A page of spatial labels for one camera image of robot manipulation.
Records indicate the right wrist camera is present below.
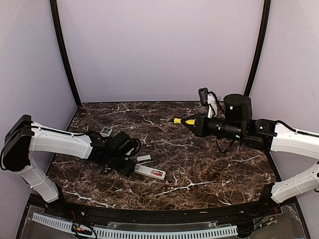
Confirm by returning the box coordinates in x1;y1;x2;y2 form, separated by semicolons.
198;88;224;118

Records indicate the white battery cover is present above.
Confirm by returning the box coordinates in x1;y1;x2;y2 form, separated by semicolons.
137;154;151;162

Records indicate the red battery in remote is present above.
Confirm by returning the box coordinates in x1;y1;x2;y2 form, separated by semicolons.
152;171;165;178

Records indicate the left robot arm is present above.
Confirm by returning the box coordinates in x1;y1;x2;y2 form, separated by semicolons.
0;115;141;217

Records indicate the grey remote control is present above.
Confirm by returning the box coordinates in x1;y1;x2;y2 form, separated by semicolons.
100;127;113;137

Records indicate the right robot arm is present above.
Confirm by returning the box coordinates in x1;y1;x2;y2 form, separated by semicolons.
173;89;319;216

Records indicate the right black frame post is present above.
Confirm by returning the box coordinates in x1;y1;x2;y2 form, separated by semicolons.
244;0;271;97

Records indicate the black front rail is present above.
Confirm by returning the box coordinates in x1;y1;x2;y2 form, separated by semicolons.
42;191;297;226

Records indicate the left black frame post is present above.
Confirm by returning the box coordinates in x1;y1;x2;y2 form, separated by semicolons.
49;0;82;107

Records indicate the white slim remote control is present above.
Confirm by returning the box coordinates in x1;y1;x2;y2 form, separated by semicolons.
135;164;166;180

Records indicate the white slotted cable duct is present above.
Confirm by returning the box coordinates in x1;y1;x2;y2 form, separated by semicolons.
32;213;238;239

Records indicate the black frame post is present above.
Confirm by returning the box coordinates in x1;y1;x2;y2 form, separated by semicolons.
244;0;271;97
49;0;82;107

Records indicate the yellow handled screwdriver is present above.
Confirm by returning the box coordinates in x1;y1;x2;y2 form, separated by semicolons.
160;118;195;125

